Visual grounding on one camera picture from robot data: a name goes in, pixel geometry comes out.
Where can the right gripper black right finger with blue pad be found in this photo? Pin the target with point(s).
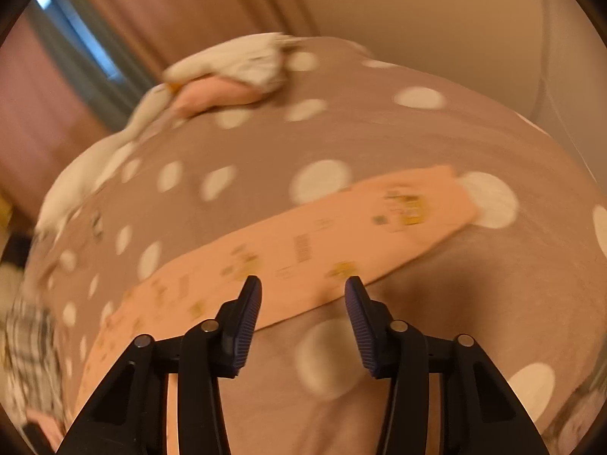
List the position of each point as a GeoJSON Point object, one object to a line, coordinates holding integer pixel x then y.
{"type": "Point", "coordinates": [480, 413]}

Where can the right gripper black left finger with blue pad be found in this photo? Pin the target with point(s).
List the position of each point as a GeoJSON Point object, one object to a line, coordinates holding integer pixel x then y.
{"type": "Point", "coordinates": [127, 412]}

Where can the peach printed baby garment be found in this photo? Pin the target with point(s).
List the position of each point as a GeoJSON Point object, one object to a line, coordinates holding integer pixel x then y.
{"type": "Point", "coordinates": [304, 390]}

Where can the small pink cloth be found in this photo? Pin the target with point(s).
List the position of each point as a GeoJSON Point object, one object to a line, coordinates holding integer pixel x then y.
{"type": "Point", "coordinates": [52, 430]}

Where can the grey plaid garment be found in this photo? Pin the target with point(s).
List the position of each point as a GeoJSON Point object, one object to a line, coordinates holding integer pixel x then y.
{"type": "Point", "coordinates": [33, 372]}

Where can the mauve polka dot bedspread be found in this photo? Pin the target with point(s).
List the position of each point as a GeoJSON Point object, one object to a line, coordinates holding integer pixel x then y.
{"type": "Point", "coordinates": [526, 279]}

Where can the white goose plush toy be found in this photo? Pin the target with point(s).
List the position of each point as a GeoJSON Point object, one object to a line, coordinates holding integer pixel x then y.
{"type": "Point", "coordinates": [76, 181]}

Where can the folded pink garment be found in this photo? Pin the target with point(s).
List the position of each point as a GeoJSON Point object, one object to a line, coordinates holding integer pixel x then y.
{"type": "Point", "coordinates": [211, 92]}

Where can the blue-grey curtain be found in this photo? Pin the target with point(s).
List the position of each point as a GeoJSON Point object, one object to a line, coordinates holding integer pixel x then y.
{"type": "Point", "coordinates": [95, 61]}

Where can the pink curtain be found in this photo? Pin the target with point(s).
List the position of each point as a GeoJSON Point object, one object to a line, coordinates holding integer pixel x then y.
{"type": "Point", "coordinates": [44, 124]}

